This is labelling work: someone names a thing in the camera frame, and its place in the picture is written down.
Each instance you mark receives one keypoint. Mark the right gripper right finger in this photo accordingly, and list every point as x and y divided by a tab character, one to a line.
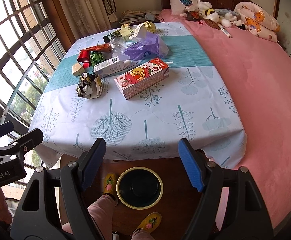
246	215

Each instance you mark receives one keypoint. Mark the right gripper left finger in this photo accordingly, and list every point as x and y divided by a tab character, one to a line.
37	214

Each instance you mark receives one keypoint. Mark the black white wrapper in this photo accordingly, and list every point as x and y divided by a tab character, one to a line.
89	86

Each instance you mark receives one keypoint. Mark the small brown cardboard box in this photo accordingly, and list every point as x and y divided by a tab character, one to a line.
77	69

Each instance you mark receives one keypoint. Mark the white rectangular box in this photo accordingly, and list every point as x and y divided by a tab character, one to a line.
111	66

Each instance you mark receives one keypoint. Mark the pink strawberry milk carton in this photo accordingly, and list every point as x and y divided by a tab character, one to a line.
142	77

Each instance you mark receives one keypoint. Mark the dark green crushed carton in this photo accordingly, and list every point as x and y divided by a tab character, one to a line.
123	33

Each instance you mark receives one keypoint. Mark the purple plastic bag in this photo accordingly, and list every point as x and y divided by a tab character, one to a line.
151	45

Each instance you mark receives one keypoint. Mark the white paper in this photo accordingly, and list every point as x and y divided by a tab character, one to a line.
140	32

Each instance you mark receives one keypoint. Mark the yellow green snack wrapper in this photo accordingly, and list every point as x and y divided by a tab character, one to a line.
149	26

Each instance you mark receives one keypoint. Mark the round trash bin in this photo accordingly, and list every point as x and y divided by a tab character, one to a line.
139	188

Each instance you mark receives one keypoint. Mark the person left hand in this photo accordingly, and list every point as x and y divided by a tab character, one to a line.
5	215

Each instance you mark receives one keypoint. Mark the left yellow slipper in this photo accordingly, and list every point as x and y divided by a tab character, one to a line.
110	184

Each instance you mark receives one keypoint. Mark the yellow slipper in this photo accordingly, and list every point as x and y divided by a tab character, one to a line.
150	222
110	184

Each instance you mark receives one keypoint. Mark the right yellow slipper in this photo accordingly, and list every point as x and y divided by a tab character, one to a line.
150	222

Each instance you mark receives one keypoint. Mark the pink trouser right leg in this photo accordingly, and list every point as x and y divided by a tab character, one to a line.
141	234

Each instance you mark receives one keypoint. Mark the window grille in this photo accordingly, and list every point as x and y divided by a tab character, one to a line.
30	52

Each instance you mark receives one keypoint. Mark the leaf print tablecloth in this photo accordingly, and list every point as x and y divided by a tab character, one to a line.
193	102

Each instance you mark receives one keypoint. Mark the crumpled green paper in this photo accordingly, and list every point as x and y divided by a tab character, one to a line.
96	57

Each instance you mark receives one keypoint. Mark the pink bed sheet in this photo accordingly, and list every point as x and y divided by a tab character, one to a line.
257	73

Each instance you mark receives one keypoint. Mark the red snack wrapper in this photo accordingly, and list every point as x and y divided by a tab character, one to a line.
104	48

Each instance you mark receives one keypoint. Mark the clear plastic bottle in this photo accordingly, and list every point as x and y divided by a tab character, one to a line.
118	46

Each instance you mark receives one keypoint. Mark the beige curtain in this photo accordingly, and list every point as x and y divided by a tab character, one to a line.
85	17

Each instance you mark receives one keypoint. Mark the white marker pen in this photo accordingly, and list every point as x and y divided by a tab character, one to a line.
223	29

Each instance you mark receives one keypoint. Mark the stack of papers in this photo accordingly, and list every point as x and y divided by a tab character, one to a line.
132	16

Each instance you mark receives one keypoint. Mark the pink bear blanket roll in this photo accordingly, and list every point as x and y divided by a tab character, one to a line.
257	21

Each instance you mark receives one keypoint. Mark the bee plush toy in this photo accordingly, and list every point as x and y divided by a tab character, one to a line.
207	11

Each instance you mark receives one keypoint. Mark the brown plush toy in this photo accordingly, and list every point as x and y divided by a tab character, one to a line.
196	16

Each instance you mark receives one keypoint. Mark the white cartoon pillow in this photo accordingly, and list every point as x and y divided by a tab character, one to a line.
178	6

